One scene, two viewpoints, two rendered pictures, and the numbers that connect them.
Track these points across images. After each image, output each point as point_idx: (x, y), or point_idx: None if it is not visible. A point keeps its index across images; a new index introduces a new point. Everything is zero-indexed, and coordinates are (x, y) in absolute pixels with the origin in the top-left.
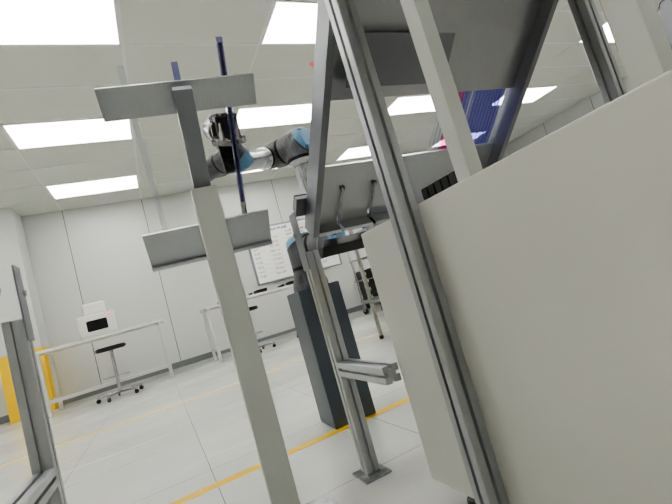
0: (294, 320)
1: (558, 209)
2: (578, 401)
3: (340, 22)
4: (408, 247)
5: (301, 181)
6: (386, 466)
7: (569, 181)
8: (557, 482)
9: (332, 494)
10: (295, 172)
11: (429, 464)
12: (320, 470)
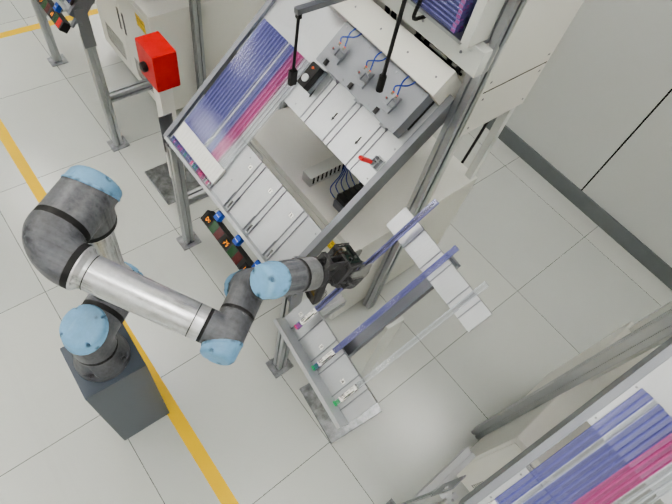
0: (100, 406)
1: (444, 207)
2: None
3: (444, 162)
4: None
5: (112, 250)
6: (273, 355)
7: (451, 200)
8: (395, 270)
9: (297, 388)
10: (99, 245)
11: (333, 316)
12: (256, 407)
